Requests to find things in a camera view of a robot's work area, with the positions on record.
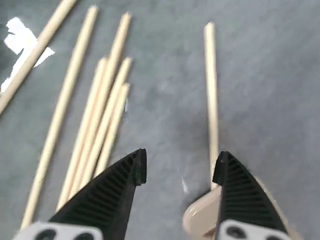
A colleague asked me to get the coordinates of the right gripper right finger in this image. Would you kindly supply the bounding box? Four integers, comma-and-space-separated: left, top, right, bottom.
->
212, 150, 293, 240

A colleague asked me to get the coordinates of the beige rounded object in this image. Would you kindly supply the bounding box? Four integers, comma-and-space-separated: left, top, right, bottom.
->
182, 176, 291, 237

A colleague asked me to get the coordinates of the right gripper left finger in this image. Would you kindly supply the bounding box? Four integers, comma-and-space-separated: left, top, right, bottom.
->
13, 148, 148, 240

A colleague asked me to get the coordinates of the wooden chopstick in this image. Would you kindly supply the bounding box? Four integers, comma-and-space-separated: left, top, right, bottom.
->
55, 56, 109, 213
93, 82, 131, 177
19, 6, 100, 230
0, 0, 78, 116
63, 11, 133, 203
203, 21, 221, 192
74, 56, 133, 193

